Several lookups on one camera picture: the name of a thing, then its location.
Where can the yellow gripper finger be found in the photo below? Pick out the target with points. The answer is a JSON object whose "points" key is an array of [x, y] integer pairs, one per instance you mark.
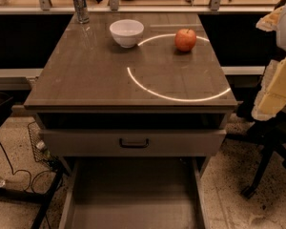
{"points": [[270, 21], [272, 97]]}

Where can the red apple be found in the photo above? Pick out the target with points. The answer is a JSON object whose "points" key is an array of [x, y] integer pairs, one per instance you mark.
{"points": [[185, 40]]}

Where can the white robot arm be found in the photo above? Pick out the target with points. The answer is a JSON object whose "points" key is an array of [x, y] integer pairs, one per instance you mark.
{"points": [[280, 34]]}

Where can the grey drawer cabinet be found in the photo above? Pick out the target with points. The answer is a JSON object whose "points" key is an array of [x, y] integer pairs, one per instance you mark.
{"points": [[92, 83]]}

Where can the open middle drawer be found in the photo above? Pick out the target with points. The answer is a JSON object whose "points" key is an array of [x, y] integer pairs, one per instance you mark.
{"points": [[134, 193]]}

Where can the black office chair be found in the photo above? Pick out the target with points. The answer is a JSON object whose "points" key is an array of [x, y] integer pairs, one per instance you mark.
{"points": [[270, 134]]}

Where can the white ceramic bowl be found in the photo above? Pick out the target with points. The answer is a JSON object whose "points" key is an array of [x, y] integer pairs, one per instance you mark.
{"points": [[127, 32]]}

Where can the silver metal can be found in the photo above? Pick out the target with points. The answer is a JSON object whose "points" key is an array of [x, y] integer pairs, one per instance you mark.
{"points": [[81, 11]]}

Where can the black stand at left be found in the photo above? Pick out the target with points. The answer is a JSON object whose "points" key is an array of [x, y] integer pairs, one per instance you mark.
{"points": [[30, 199]]}

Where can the top drawer with black handle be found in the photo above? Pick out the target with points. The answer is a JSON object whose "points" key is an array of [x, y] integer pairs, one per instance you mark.
{"points": [[133, 142]]}

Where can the wire mesh basket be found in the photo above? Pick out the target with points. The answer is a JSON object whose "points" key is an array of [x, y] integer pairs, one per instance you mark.
{"points": [[40, 151]]}

